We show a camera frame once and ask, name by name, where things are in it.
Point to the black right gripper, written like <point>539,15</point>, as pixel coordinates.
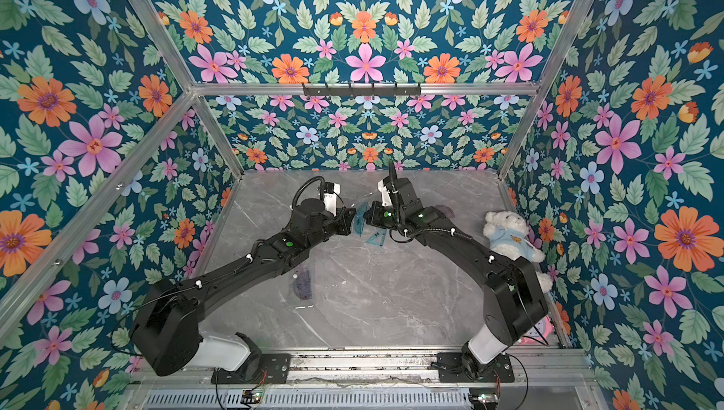
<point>373,215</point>

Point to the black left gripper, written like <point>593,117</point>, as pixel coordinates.
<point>342,221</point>

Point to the teal protractor ruler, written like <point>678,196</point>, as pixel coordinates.
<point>359,221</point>

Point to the teal triangle ruler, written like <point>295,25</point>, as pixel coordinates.
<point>378,238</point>

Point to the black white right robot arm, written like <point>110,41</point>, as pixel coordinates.
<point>504,268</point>

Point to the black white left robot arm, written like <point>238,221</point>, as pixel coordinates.
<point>167,328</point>

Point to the white teddy bear blue shirt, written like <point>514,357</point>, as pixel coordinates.
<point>507,235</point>

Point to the pink alarm clock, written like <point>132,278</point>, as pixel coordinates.
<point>540,334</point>

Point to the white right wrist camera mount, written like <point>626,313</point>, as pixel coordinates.
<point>385,195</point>

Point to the black hook rail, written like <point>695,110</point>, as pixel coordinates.
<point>354,90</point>

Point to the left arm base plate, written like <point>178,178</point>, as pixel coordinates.
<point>258,369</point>

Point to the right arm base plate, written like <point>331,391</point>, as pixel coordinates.
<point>461,367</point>

